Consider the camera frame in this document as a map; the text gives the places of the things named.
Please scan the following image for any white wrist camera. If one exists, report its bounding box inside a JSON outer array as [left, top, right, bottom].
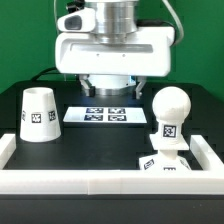
[[57, 7, 96, 33]]

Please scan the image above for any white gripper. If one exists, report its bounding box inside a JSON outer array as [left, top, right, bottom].
[[55, 27, 174, 99]]

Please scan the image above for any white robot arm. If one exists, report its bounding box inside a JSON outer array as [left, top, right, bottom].
[[55, 0, 184, 99]]

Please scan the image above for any white U-shaped fence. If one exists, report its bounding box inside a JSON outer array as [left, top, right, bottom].
[[0, 134, 224, 195]]

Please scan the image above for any white lamp base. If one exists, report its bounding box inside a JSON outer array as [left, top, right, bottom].
[[139, 134, 190, 172]]

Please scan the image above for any white marker sheet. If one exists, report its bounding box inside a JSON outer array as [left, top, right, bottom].
[[63, 107, 146, 124]]

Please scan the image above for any white lamp shade cone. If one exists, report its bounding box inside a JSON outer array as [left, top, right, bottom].
[[20, 87, 61, 142]]

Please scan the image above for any black cable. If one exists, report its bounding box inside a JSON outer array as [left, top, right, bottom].
[[30, 66, 61, 82]]

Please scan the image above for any white thin cable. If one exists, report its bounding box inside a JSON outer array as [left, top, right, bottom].
[[53, 0, 61, 21]]

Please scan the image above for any white lamp bulb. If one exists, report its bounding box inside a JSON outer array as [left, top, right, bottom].
[[150, 86, 191, 148]]

